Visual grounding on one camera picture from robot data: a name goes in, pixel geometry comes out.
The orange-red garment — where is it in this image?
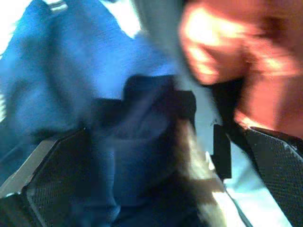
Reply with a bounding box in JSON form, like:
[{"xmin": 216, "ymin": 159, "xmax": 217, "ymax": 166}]
[{"xmin": 178, "ymin": 0, "xmax": 303, "ymax": 138}]

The navy blue garment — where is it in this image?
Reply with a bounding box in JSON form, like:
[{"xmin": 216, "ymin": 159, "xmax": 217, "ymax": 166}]
[{"xmin": 0, "ymin": 0, "xmax": 197, "ymax": 227}]

